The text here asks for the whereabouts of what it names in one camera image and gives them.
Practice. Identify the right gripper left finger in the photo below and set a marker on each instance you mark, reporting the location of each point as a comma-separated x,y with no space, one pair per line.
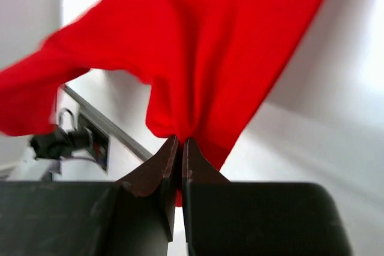
158,177

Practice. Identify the red t-shirt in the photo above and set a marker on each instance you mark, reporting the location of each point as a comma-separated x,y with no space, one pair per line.
210,64

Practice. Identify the aluminium table rail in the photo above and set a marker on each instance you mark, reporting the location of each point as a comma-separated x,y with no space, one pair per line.
89,114

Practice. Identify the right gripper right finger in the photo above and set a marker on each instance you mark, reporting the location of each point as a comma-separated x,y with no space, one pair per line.
195,168

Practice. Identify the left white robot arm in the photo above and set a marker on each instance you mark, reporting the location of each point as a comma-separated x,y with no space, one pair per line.
50,150

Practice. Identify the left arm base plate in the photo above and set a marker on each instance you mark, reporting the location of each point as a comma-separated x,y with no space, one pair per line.
100,147

